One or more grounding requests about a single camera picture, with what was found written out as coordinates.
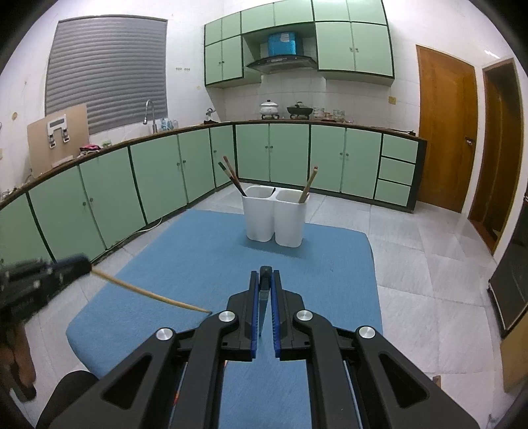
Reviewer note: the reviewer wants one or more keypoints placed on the chrome faucet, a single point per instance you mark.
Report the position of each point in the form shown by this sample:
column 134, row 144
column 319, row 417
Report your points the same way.
column 148, row 109

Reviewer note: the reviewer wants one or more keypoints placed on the metal kettle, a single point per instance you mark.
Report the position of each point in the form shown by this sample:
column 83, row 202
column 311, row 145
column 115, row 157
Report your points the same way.
column 209, row 114

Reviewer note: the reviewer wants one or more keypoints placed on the white double utensil holder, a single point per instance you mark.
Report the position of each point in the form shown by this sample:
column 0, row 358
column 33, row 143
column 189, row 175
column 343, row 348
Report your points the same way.
column 288, row 222

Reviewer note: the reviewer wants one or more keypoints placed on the green kitchen cabinets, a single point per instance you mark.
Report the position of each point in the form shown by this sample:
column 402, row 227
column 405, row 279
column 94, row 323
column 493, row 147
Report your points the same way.
column 288, row 152
column 350, row 45

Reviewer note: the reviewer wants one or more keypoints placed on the leaning cardboard sheet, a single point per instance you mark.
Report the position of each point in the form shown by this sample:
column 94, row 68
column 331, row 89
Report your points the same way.
column 74, row 154

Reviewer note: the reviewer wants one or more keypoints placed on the cardboard box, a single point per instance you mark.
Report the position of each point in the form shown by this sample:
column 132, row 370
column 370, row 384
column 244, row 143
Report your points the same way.
column 515, row 359

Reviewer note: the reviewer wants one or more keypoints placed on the blue box above hood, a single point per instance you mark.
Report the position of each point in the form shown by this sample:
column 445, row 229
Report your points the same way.
column 282, row 43

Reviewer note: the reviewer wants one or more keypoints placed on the blue mat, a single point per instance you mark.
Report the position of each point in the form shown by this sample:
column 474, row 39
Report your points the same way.
column 198, row 268

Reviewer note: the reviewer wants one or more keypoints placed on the wooden door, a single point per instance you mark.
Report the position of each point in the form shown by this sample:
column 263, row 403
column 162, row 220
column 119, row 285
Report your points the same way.
column 445, row 136

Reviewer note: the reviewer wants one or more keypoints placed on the black wok with lid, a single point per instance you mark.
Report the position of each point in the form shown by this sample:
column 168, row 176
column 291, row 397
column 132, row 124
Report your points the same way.
column 300, row 109

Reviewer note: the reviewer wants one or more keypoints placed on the range hood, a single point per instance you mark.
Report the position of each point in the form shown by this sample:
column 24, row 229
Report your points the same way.
column 280, row 62

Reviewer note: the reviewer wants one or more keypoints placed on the green lower kitchen cabinets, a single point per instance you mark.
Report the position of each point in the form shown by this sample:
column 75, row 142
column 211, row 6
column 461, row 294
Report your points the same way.
column 288, row 152

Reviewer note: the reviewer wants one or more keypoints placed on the wooden door frame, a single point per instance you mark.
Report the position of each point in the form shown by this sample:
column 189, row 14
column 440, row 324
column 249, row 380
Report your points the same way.
column 515, row 165

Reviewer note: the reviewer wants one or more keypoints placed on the green upper kitchen cabinets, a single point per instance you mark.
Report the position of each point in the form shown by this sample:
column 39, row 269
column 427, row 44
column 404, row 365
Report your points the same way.
column 350, row 45

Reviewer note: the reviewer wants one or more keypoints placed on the white floral pot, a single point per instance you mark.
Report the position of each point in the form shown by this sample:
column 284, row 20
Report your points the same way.
column 269, row 109

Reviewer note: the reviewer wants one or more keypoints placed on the white plastic bracket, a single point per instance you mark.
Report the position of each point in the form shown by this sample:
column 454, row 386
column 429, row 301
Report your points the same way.
column 57, row 128

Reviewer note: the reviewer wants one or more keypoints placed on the person's left forearm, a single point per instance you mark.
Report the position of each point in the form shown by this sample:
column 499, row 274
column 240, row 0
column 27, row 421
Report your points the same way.
column 22, row 354

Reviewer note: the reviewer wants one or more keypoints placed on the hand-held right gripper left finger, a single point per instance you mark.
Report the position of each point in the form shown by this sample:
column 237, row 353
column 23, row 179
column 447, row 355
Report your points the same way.
column 255, row 313

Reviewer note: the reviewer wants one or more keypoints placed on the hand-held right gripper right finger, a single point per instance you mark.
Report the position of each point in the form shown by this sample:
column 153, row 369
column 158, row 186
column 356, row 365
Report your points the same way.
column 275, row 326

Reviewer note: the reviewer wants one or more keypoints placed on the pink cloth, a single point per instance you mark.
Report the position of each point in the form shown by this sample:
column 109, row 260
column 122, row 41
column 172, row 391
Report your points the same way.
column 90, row 148

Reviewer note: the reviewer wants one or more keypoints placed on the grey window blind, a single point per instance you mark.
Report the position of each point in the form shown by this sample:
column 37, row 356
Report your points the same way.
column 107, row 74

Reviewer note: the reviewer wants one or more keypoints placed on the bottles by sink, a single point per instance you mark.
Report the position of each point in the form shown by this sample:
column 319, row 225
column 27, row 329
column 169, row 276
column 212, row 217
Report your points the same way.
column 167, row 123

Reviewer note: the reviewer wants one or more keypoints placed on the black glass-door cabinet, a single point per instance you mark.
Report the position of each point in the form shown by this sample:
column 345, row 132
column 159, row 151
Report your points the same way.
column 513, row 284

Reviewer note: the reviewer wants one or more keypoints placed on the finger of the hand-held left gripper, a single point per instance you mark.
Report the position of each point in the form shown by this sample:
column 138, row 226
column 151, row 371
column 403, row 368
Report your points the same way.
column 74, row 267

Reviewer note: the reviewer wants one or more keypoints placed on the light wooden chopstick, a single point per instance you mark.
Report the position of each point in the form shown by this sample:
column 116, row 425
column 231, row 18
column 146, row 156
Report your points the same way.
column 311, row 181
column 152, row 293
column 307, row 185

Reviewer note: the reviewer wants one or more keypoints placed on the stack of patterned bowls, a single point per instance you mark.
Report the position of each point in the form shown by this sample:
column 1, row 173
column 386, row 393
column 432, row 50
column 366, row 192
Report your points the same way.
column 318, row 112

